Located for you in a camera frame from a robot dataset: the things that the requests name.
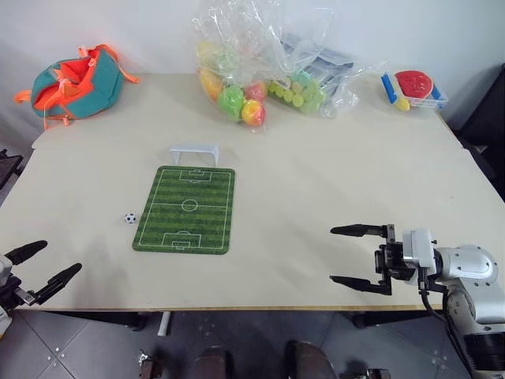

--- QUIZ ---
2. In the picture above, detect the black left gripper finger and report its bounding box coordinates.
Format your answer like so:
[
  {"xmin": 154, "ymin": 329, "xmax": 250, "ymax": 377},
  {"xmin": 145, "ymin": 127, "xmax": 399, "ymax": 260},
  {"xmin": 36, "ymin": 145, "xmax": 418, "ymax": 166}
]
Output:
[
  {"xmin": 16, "ymin": 263, "xmax": 83, "ymax": 306},
  {"xmin": 3, "ymin": 240, "xmax": 48, "ymax": 267}
]

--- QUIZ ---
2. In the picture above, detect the black chair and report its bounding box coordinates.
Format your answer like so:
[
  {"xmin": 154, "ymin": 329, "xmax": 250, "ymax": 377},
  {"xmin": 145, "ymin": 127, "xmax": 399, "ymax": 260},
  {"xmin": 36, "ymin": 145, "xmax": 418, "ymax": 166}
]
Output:
[{"xmin": 452, "ymin": 62, "xmax": 505, "ymax": 185}]

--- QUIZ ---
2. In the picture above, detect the black folding frame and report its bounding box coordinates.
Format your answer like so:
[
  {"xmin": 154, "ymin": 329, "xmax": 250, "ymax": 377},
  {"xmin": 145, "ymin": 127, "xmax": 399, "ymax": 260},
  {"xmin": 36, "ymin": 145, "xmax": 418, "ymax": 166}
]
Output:
[{"xmin": 0, "ymin": 148, "xmax": 24, "ymax": 189}]

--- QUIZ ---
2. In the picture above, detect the yellow red toy peach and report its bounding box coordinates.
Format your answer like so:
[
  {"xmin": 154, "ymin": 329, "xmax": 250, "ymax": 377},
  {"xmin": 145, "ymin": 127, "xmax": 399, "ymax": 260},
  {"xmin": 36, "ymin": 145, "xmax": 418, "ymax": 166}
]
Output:
[{"xmin": 241, "ymin": 99, "xmax": 267, "ymax": 127}]

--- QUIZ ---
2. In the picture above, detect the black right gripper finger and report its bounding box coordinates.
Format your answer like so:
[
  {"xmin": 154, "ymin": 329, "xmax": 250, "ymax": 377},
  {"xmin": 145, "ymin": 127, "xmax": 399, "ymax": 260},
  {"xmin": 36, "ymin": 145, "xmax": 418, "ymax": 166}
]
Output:
[
  {"xmin": 330, "ymin": 223, "xmax": 396, "ymax": 243},
  {"xmin": 329, "ymin": 273, "xmax": 393, "ymax": 297}
]

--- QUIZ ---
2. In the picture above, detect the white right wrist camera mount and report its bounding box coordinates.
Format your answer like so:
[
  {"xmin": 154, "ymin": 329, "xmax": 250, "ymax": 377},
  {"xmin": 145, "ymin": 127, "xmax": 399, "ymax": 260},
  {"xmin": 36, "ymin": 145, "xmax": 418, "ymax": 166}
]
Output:
[{"xmin": 402, "ymin": 227, "xmax": 440, "ymax": 278}]

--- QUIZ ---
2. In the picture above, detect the clear plastic toy box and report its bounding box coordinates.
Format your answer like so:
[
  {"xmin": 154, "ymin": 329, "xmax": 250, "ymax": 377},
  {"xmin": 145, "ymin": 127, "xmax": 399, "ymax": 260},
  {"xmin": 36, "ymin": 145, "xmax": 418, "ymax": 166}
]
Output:
[{"xmin": 380, "ymin": 69, "xmax": 450, "ymax": 114}]

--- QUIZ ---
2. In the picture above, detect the blue white toy stick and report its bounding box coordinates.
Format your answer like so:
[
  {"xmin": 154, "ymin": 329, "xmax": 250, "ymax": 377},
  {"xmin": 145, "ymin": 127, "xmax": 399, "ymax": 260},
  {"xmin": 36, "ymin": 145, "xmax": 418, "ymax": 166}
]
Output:
[{"xmin": 381, "ymin": 72, "xmax": 398, "ymax": 105}]

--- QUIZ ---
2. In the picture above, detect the white table leg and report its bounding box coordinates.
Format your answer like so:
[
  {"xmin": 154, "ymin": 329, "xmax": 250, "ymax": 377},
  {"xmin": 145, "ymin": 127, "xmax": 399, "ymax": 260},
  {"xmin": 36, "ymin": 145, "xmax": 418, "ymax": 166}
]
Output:
[{"xmin": 157, "ymin": 311, "xmax": 173, "ymax": 337}]

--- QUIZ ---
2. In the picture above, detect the white toy goal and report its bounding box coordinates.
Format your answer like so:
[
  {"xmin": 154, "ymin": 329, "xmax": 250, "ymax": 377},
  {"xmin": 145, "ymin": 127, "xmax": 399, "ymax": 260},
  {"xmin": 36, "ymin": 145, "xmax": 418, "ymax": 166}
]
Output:
[{"xmin": 169, "ymin": 143, "xmax": 221, "ymax": 165}]

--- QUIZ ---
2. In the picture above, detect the teal and orange backpack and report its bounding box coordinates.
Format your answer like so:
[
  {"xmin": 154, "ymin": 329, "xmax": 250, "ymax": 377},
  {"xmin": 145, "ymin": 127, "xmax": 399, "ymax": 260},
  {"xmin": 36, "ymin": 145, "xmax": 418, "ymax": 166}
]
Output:
[{"xmin": 13, "ymin": 43, "xmax": 141, "ymax": 132}]

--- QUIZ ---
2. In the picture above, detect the green soccer field mat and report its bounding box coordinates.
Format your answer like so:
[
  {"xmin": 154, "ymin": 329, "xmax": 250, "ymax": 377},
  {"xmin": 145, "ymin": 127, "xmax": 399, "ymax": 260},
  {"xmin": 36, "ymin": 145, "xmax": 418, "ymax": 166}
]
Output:
[{"xmin": 131, "ymin": 165, "xmax": 237, "ymax": 257}]

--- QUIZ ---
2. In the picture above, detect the red toy watermelon slice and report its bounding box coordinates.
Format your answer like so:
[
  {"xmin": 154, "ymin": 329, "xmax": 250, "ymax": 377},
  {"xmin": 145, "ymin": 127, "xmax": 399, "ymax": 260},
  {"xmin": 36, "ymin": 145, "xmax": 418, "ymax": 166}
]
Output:
[{"xmin": 395, "ymin": 69, "xmax": 436, "ymax": 98}]

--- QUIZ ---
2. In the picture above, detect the clear plastic bag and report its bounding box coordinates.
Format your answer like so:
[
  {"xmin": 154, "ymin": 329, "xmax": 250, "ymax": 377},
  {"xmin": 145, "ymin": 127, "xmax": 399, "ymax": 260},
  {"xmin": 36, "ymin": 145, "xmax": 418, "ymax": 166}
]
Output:
[{"xmin": 190, "ymin": 0, "xmax": 390, "ymax": 134}]

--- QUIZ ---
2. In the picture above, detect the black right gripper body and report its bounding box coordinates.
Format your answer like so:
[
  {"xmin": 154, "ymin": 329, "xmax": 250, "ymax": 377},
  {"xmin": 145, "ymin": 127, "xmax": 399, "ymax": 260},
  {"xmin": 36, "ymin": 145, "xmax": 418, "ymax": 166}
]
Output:
[{"xmin": 373, "ymin": 240, "xmax": 418, "ymax": 283}]

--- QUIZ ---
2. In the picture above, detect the dark rounded shape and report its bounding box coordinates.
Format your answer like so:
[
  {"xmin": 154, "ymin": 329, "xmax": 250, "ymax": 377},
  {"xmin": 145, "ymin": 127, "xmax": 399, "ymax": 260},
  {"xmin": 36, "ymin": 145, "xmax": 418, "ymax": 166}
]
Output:
[
  {"xmin": 284, "ymin": 340, "xmax": 333, "ymax": 379},
  {"xmin": 195, "ymin": 345, "xmax": 234, "ymax": 379}
]

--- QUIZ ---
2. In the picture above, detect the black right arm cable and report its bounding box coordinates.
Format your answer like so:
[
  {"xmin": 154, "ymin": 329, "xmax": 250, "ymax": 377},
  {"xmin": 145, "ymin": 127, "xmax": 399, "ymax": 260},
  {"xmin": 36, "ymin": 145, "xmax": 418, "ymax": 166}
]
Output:
[{"xmin": 417, "ymin": 272, "xmax": 474, "ymax": 379}]

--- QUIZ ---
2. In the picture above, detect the green toy apple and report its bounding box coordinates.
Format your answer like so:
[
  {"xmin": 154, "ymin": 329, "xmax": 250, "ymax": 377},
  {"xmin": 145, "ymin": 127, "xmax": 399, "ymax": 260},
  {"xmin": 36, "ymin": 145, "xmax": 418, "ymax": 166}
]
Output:
[{"xmin": 217, "ymin": 84, "xmax": 247, "ymax": 120}]

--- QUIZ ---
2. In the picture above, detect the black table frame bracket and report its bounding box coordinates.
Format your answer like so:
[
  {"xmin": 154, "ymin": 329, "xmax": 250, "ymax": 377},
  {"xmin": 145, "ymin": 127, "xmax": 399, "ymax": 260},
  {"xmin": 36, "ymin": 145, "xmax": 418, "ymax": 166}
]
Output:
[
  {"xmin": 38, "ymin": 310, "xmax": 149, "ymax": 332},
  {"xmin": 352, "ymin": 311, "xmax": 432, "ymax": 329}
]

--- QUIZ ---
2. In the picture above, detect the yellow toy mango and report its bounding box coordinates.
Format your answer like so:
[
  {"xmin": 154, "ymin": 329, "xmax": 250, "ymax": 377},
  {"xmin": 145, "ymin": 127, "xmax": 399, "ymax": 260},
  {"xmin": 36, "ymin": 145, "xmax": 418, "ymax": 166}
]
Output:
[{"xmin": 200, "ymin": 67, "xmax": 226, "ymax": 103}]

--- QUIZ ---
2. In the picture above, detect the green toy grape bunch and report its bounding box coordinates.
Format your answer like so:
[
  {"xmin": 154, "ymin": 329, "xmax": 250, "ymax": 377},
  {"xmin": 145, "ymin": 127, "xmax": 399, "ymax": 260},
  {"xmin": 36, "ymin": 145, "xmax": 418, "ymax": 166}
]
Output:
[{"xmin": 267, "ymin": 74, "xmax": 329, "ymax": 114}]

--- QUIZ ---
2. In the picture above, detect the plastic bag of green balls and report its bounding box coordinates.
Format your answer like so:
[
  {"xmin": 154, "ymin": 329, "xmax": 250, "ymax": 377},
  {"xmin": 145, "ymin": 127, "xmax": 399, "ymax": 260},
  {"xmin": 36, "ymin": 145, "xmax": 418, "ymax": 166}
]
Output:
[{"xmin": 279, "ymin": 38, "xmax": 357, "ymax": 98}]

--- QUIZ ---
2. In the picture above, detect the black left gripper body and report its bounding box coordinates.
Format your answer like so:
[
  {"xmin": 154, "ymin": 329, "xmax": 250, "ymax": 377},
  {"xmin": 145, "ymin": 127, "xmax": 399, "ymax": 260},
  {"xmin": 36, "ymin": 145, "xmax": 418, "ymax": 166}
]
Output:
[{"xmin": 0, "ymin": 275, "xmax": 25, "ymax": 313}]

